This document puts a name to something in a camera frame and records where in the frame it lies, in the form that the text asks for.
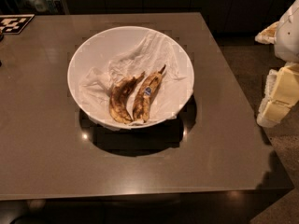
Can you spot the white bowl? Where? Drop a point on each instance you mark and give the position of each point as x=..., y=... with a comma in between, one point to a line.
x=96, y=52

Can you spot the banana with blue sticker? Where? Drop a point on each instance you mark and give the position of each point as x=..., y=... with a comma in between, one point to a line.
x=141, y=106

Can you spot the black white fiducial marker card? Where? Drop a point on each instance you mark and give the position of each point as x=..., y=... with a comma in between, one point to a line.
x=14, y=24

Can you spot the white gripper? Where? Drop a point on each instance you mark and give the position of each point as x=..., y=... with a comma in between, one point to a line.
x=289, y=34

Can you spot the white crumpled paper towel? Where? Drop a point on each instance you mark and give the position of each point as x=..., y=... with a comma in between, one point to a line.
x=150, y=55

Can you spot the left spotted brown banana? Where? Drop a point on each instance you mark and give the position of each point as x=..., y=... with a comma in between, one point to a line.
x=119, y=96

